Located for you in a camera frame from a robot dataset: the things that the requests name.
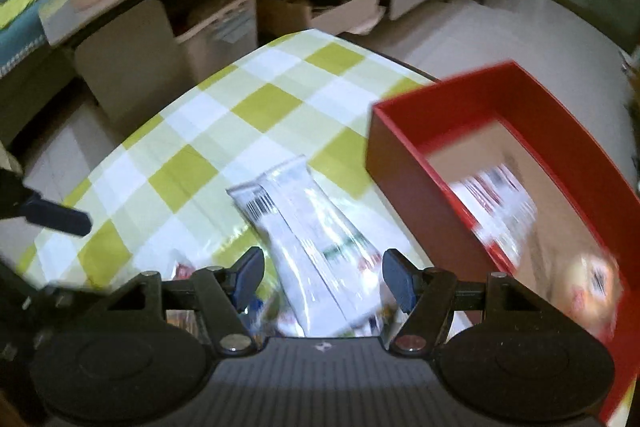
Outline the teal sofa cover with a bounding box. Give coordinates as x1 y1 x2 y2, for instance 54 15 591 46
0 0 133 75

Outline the long white snack packet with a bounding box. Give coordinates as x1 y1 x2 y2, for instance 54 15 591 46
226 156 383 339

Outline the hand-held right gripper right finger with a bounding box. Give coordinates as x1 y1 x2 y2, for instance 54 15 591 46
382 248 596 356

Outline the green checked tablecloth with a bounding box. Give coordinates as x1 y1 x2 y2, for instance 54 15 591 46
0 29 481 343

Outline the clear cookie packet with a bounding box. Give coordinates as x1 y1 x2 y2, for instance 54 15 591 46
547 251 627 340

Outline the red cardboard box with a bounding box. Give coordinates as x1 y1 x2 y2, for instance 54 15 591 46
365 61 640 425

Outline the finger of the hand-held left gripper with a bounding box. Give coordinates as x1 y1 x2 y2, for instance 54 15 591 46
0 167 94 238

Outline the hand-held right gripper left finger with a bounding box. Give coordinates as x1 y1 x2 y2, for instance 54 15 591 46
35 247 266 356

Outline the beige storage bin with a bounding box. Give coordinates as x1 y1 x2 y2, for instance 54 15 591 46
171 0 264 80

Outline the open cardboard box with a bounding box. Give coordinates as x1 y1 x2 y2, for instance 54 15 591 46
256 0 387 38

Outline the white red-print snack packet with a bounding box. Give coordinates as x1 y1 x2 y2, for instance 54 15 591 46
449 163 540 269

